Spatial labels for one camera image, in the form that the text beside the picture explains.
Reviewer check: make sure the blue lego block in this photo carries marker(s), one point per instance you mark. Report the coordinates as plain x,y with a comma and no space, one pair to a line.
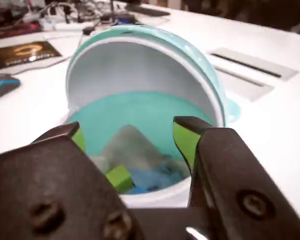
155,178

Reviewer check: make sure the teal whale-shaped bin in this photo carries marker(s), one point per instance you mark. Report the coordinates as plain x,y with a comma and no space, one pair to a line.
145,75

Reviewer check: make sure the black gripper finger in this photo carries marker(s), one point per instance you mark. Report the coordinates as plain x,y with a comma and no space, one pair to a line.
52,185
240,180

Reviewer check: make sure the black orange booklet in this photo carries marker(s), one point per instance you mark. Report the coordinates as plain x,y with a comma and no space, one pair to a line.
27,53

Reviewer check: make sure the grey blue computer mouse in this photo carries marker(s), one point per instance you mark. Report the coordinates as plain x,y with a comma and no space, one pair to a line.
3,85

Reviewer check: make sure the grey crumpled paper wad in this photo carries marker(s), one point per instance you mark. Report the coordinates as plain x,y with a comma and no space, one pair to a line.
132,147

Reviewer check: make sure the black keyboard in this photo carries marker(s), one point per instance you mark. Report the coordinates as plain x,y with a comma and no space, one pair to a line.
147,10

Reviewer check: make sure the green lego block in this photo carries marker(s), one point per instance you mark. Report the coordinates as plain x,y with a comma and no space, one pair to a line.
120,178

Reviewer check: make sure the dark red cloth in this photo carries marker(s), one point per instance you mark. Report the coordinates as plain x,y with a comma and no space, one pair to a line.
15,30

